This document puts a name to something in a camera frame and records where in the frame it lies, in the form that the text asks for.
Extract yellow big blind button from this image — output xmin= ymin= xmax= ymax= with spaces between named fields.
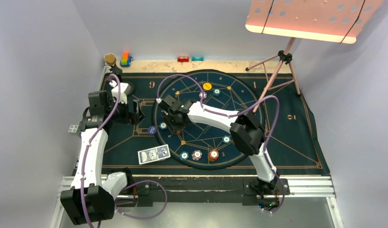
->
xmin=203 ymin=82 xmax=213 ymax=91

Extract pink chips seat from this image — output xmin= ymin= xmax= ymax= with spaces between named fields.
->
xmin=199 ymin=92 xmax=208 ymax=99

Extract red toy block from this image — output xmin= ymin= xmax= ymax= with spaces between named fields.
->
xmin=177 ymin=56 xmax=190 ymax=62

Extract purple small blind button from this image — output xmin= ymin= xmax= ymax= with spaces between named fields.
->
xmin=147 ymin=125 xmax=157 ymax=135

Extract teal chips seat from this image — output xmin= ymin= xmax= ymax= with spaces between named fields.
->
xmin=222 ymin=135 xmax=231 ymax=144
xmin=213 ymin=89 xmax=221 ymax=96
xmin=159 ymin=122 xmax=167 ymax=130

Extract teal poker chip stack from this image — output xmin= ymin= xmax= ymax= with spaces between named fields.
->
xmin=179 ymin=151 xmax=190 ymax=161

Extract pink music stand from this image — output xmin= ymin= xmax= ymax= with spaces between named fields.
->
xmin=245 ymin=0 xmax=383 ymax=99

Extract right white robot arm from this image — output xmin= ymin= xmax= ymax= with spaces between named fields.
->
xmin=155 ymin=95 xmax=279 ymax=193

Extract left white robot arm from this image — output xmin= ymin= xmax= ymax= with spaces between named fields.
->
xmin=60 ymin=81 xmax=144 ymax=225

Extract black aluminium mounting rail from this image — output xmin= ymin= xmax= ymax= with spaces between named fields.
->
xmin=117 ymin=175 xmax=291 ymax=208

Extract orange poker chip stack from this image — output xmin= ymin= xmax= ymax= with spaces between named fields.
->
xmin=208 ymin=150 xmax=219 ymax=162

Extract orange green blue toy blocks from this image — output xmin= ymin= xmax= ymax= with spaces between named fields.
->
xmin=120 ymin=52 xmax=133 ymax=67

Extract dark green rectangular poker mat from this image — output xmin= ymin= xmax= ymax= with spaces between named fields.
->
xmin=102 ymin=73 xmax=330 ymax=175

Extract grey lego brick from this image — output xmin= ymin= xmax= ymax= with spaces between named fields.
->
xmin=68 ymin=124 xmax=80 ymax=136

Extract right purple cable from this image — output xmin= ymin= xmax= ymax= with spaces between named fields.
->
xmin=156 ymin=74 xmax=286 ymax=215

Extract blue playing card deck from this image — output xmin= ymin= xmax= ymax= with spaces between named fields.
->
xmin=137 ymin=144 xmax=171 ymax=165

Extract teal toy block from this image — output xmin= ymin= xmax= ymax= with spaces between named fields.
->
xmin=191 ymin=56 xmax=204 ymax=61

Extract round blue poker mat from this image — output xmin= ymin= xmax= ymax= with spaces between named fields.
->
xmin=149 ymin=70 xmax=259 ymax=170

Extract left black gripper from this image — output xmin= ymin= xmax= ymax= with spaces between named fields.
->
xmin=105 ymin=95 xmax=144 ymax=125

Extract pink blue poker chip stack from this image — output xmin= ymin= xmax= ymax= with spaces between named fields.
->
xmin=192 ymin=150 xmax=202 ymax=161

